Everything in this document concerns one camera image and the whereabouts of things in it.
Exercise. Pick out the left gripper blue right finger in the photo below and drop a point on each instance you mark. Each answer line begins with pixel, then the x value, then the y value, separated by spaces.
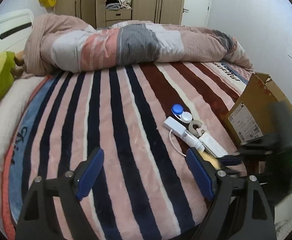
pixel 204 173

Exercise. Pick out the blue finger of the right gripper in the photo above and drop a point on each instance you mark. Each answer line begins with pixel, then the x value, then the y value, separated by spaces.
pixel 230 160

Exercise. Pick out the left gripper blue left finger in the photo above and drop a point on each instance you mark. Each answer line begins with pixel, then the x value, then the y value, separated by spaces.
pixel 87 172

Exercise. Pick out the white power bank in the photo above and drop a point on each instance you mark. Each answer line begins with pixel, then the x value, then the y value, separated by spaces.
pixel 212 146

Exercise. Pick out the gold tube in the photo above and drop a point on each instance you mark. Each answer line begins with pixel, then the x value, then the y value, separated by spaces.
pixel 212 160

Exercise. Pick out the small white bottle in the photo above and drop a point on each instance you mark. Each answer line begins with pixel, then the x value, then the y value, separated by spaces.
pixel 193 142

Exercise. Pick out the beige tape roll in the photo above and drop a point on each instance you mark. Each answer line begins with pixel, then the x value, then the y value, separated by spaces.
pixel 197 128

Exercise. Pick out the white adapter with cable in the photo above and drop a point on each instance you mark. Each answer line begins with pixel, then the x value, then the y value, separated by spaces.
pixel 174 127

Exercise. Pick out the cardboard box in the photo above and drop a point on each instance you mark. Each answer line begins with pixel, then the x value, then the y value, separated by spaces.
pixel 249 118

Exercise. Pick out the striped bed blanket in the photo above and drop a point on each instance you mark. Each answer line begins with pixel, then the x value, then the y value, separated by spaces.
pixel 145 189

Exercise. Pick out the white pillow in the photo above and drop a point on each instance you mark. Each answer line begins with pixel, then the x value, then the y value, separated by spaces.
pixel 11 109

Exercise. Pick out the pink grey patchwork duvet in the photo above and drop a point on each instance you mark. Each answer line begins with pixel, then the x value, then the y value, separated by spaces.
pixel 70 44

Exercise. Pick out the white bed headboard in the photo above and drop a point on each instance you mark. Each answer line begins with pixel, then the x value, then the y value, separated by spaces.
pixel 15 29

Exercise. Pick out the wooden wardrobe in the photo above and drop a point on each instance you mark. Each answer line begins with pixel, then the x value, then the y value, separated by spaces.
pixel 104 13

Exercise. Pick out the white door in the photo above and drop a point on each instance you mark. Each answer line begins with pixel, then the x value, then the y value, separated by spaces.
pixel 196 13

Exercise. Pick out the folded clothes pile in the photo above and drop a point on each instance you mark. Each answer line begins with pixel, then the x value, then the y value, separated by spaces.
pixel 118 4

